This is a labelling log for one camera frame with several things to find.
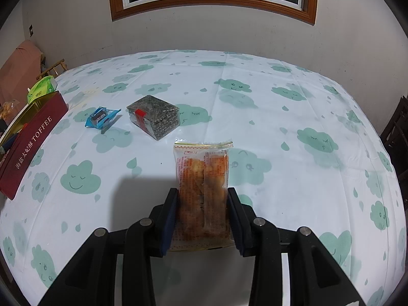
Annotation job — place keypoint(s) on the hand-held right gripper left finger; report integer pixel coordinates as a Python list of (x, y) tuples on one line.
[(169, 223)]

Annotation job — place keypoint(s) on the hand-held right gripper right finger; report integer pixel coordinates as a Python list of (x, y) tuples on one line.
[(237, 226)]

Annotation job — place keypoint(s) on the clear fried snack packet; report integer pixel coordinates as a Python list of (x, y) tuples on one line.
[(200, 181)]

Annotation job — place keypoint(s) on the red tin box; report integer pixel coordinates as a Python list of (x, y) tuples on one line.
[(32, 140)]

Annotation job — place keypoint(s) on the clear bag of snacks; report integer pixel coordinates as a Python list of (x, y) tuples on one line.
[(8, 109)]

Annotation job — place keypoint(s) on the clear sesame snack packet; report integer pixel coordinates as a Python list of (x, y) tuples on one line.
[(156, 118)]

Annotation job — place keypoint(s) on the cloud print tablecloth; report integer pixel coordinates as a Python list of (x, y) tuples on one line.
[(223, 108)]

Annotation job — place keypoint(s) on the small blue snack packet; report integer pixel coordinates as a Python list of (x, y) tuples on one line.
[(102, 118)]

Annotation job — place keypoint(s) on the green tissue packet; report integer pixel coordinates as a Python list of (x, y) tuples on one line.
[(41, 89)]

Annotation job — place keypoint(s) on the dark wooden chair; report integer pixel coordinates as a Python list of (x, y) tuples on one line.
[(397, 127)]

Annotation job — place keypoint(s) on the light wooden chair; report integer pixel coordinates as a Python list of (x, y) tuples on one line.
[(56, 67)]

